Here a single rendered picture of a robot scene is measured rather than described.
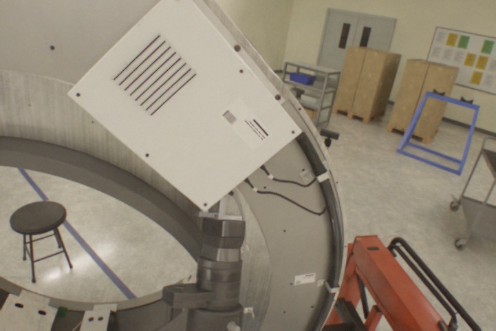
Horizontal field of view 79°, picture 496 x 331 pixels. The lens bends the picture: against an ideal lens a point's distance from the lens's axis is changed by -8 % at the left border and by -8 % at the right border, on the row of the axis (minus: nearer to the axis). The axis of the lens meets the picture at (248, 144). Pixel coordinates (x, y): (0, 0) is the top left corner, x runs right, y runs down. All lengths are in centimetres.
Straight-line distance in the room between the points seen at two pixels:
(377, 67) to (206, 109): 637
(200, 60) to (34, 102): 29
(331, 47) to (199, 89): 952
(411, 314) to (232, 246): 85
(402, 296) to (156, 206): 98
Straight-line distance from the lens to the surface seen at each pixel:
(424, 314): 130
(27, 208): 252
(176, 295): 52
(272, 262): 75
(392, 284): 134
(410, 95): 659
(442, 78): 647
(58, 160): 55
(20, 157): 56
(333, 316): 176
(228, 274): 54
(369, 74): 677
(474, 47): 899
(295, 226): 70
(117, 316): 145
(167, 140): 42
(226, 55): 39
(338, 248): 74
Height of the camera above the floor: 179
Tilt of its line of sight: 23 degrees down
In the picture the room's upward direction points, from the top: 9 degrees clockwise
